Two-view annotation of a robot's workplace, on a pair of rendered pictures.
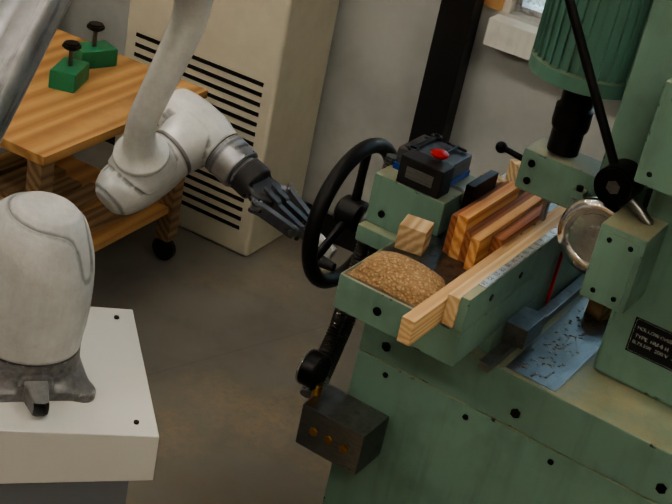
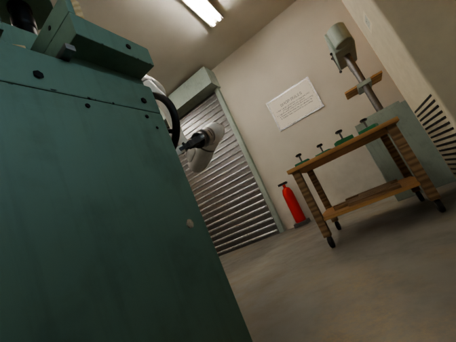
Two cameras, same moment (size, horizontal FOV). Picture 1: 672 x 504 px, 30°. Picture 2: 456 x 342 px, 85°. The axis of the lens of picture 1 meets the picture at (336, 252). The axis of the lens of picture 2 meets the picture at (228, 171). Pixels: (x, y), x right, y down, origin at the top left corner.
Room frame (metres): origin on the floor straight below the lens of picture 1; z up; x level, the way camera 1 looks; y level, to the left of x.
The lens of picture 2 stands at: (2.24, -0.90, 0.36)
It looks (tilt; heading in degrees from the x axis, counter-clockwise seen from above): 12 degrees up; 92
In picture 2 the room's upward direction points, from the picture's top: 24 degrees counter-clockwise
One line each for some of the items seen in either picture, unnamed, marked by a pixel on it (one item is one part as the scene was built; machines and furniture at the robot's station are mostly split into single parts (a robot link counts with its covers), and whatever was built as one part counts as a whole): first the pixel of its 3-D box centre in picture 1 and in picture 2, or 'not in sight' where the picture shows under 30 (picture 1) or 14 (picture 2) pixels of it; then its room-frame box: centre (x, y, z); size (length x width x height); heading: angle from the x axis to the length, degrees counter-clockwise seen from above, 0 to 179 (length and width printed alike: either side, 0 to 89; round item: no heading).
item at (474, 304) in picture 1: (549, 248); (19, 87); (1.80, -0.33, 0.93); 0.60 x 0.02 x 0.06; 152
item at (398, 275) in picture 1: (403, 271); not in sight; (1.63, -0.10, 0.92); 0.14 x 0.09 x 0.04; 62
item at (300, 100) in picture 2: not in sight; (293, 104); (3.30, 2.34, 1.48); 0.64 x 0.02 x 0.46; 155
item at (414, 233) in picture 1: (414, 235); not in sight; (1.76, -0.11, 0.92); 0.05 x 0.05 x 0.04; 75
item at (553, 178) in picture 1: (565, 182); (24, 51); (1.84, -0.33, 1.03); 0.14 x 0.07 x 0.09; 62
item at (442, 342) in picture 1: (462, 243); (79, 112); (1.86, -0.20, 0.87); 0.61 x 0.30 x 0.06; 152
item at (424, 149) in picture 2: not in sight; (378, 106); (3.62, 1.33, 0.79); 0.62 x 0.48 x 1.58; 64
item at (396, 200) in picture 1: (424, 200); not in sight; (1.90, -0.13, 0.91); 0.15 x 0.14 x 0.09; 152
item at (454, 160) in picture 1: (431, 161); not in sight; (1.90, -0.12, 0.99); 0.13 x 0.11 x 0.06; 152
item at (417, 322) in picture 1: (493, 267); not in sight; (1.71, -0.24, 0.92); 0.54 x 0.02 x 0.04; 152
